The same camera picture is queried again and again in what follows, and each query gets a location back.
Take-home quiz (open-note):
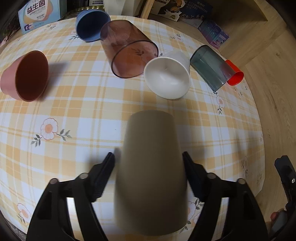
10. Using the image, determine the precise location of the purple small box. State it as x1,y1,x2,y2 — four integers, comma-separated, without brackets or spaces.
198,21,229,49

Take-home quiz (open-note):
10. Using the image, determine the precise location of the black white biscuit box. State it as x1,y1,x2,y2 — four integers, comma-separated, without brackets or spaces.
150,0,185,22

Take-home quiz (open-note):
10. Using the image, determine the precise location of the yellow plaid floral tablecloth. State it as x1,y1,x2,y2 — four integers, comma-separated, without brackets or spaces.
1,19,265,232

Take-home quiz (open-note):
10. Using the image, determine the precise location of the light blue probiotic box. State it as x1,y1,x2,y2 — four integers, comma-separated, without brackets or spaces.
18,0,61,35

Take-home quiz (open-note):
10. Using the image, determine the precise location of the red plastic cup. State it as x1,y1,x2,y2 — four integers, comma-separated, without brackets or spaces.
225,60,244,86

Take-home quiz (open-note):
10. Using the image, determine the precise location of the white angular vase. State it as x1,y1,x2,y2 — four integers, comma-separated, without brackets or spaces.
103,0,125,15

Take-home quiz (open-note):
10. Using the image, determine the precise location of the white plastic cup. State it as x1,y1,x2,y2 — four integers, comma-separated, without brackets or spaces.
144,51,191,100

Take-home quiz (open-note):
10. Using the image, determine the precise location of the transparent grey-green cup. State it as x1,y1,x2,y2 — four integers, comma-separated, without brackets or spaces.
190,45,235,92

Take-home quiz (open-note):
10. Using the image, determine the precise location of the green gold patterned box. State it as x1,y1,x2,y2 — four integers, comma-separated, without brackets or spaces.
63,6,105,19

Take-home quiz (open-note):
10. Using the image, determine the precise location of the dark blue snack box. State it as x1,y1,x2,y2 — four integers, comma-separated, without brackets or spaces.
179,1,213,28

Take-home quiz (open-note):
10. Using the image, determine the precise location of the beige plastic cup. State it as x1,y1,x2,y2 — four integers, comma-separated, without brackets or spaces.
114,110,188,236

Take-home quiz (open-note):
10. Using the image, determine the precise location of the pink plastic cup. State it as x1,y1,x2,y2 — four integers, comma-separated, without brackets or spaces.
1,50,49,102

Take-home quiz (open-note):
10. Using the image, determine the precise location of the blue plastic cup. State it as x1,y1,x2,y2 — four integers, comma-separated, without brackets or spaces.
75,10,111,42

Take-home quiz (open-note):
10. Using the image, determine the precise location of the transparent brown cup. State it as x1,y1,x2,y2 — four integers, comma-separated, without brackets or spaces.
100,20,159,78

